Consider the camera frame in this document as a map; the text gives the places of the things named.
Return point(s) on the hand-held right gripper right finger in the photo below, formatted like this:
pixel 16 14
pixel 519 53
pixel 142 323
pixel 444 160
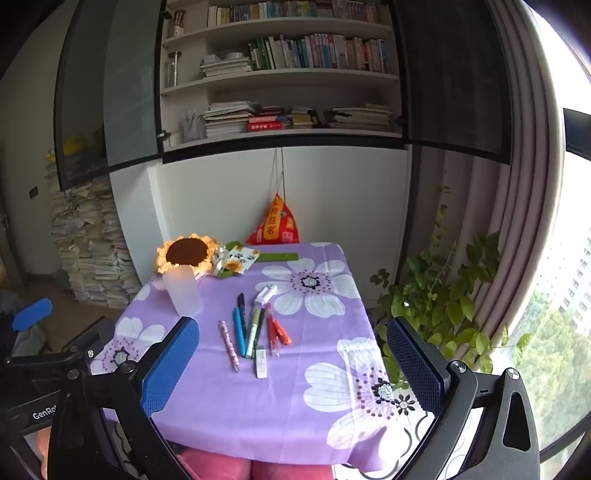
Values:
pixel 415 364

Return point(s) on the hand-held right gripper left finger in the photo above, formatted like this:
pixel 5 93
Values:
pixel 168 369

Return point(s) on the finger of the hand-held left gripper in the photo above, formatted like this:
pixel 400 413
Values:
pixel 94 334
pixel 32 314

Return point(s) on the translucent plastic cup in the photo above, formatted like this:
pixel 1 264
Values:
pixel 183 290

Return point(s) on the light green pen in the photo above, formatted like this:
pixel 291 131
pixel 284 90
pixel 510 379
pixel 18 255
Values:
pixel 251 339

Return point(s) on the thick black pen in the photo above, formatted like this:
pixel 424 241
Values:
pixel 241 302

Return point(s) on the red gel pen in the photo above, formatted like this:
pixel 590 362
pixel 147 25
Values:
pixel 272 334

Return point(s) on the person's left forearm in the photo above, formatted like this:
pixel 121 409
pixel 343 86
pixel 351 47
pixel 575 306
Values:
pixel 43 447

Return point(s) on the pink patterned pen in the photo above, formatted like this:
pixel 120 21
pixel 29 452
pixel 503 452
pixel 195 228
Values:
pixel 229 346

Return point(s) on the white patterned mat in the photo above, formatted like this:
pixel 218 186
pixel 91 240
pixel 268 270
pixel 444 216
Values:
pixel 415 438

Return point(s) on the teal pen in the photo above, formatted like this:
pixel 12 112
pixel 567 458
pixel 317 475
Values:
pixel 239 332

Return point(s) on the green leafy plant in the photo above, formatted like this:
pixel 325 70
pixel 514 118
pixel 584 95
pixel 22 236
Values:
pixel 438 286

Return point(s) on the tall pile of papers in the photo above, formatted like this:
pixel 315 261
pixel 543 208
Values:
pixel 92 244

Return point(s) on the white eraser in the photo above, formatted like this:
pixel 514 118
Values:
pixel 261 364

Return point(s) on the slim black pen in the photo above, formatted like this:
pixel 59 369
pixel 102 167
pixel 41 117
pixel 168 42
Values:
pixel 262 323

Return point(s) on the crochet sunflower with green stem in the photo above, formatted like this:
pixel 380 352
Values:
pixel 187 254

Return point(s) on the orange highlighter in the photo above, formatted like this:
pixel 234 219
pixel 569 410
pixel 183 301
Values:
pixel 282 334

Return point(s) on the white correction tape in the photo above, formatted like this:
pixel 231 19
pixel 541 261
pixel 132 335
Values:
pixel 265 294

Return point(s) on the purple floral tablecloth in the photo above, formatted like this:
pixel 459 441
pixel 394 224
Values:
pixel 286 406

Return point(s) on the sunflower print card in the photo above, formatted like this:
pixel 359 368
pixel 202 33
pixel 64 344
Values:
pixel 240 259

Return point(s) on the pink cloth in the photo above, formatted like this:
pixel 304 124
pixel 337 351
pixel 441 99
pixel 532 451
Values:
pixel 277 468

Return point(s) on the yellow bag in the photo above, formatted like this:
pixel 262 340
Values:
pixel 78 145

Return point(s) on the red triangular pouch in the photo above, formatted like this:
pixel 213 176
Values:
pixel 274 226

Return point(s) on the pale pink curtain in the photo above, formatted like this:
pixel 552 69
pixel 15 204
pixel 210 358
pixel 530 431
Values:
pixel 517 184

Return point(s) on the dark glass cabinet door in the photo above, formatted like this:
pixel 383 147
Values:
pixel 81 92
pixel 455 78

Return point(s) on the clear plastic holder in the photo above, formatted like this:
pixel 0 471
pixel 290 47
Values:
pixel 194 127

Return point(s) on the frosted glass cabinet door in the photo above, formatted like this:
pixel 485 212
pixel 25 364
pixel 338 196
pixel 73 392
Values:
pixel 134 83

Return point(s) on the stack of grey magazines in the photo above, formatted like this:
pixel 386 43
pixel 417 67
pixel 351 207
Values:
pixel 362 117

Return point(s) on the stack of white booklets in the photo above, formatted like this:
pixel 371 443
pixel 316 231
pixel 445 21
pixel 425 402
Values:
pixel 228 120

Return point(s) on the stack of red books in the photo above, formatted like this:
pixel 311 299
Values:
pixel 268 122

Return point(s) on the tall glass vase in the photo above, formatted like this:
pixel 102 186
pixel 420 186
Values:
pixel 172 69

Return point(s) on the small stack of white books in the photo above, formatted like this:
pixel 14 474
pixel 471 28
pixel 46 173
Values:
pixel 224 67

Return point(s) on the white bookshelf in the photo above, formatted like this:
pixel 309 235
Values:
pixel 300 87

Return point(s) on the wall switch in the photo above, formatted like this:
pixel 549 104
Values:
pixel 33 192

